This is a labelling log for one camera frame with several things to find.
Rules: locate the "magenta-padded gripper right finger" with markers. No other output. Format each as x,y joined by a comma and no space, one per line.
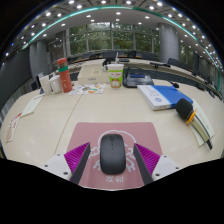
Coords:
165,165

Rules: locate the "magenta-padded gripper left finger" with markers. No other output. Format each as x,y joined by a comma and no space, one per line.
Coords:
58,165

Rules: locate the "black computer mouse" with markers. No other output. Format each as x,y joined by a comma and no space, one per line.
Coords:
113,155

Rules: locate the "pink mouse pad with drawing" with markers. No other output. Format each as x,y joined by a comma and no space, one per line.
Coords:
86,131

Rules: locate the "red and white leaflet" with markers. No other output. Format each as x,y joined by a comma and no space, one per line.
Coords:
14,126

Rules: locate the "white paper sheet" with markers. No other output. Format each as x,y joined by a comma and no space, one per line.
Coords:
206,123

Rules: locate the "black handheld microphone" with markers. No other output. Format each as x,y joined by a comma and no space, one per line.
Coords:
184,107

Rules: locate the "blue and white book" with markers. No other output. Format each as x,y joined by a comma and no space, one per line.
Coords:
166,95

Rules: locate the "tall white cup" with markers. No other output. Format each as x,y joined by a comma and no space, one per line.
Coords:
45,86

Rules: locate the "colourful printed leaflet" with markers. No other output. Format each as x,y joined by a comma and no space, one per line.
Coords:
86,89

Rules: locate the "red bottle with green band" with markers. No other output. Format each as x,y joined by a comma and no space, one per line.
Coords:
65,78

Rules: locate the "black conference microphone unit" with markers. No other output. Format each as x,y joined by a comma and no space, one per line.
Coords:
136,80

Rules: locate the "beige cardboard box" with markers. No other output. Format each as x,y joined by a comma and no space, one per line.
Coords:
91,76

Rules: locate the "green-printed paper cup with straw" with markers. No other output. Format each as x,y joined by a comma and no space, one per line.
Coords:
115,76

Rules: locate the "dark office chairs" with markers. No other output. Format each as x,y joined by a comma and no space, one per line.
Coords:
173,62

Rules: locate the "ceiling lights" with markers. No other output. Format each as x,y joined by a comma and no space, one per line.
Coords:
116,13

